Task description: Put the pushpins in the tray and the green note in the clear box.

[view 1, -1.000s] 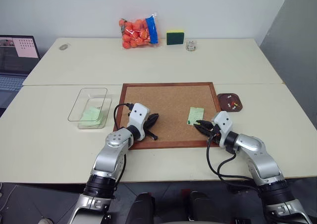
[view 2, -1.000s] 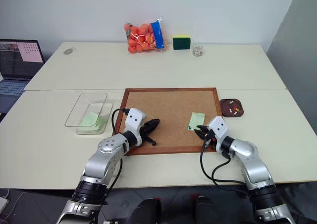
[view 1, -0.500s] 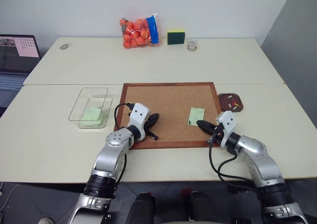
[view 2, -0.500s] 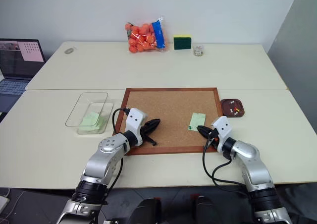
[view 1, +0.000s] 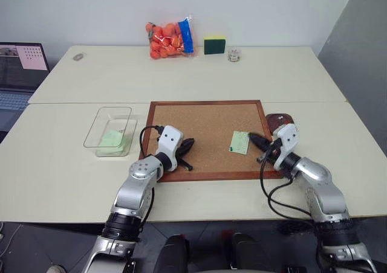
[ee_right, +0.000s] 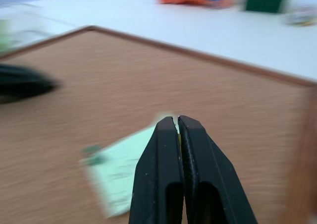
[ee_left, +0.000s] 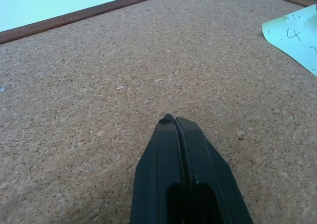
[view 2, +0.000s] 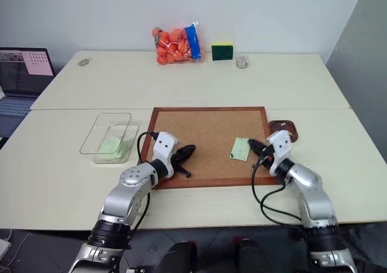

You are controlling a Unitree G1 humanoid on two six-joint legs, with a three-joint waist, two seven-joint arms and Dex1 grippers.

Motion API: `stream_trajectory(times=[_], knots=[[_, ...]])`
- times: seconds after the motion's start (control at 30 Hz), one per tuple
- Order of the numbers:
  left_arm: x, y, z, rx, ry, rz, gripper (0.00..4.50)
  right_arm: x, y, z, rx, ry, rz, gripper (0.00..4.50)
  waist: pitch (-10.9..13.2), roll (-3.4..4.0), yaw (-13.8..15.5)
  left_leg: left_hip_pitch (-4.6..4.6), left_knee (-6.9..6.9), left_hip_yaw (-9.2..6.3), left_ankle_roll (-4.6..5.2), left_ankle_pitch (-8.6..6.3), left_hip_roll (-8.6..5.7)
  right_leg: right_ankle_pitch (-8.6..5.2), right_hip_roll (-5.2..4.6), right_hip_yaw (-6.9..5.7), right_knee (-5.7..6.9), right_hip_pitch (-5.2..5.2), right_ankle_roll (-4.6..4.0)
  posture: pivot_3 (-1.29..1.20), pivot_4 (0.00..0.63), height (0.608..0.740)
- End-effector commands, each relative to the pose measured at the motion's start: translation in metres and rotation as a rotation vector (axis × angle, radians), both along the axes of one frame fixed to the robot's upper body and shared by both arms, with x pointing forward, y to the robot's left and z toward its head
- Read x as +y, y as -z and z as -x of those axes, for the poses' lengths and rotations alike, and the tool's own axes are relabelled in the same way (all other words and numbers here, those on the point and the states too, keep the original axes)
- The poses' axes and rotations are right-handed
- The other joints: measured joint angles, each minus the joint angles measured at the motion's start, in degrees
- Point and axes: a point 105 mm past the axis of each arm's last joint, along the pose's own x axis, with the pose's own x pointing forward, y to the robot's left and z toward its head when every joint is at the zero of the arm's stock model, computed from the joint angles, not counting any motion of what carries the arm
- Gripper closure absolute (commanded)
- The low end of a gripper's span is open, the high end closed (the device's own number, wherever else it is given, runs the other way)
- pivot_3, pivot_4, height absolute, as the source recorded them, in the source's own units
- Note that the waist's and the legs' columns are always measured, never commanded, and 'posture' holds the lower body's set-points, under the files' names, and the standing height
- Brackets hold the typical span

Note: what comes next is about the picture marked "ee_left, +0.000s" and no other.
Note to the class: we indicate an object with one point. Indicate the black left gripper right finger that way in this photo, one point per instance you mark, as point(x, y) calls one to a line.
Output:
point(210, 174)

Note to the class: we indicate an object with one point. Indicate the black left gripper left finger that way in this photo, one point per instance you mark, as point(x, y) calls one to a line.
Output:
point(158, 174)

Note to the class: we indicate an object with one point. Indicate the green sticky note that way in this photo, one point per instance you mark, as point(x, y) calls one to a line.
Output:
point(296, 35)

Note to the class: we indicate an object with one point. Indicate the wood-framed cork board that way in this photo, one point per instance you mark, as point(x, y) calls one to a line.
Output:
point(138, 68)

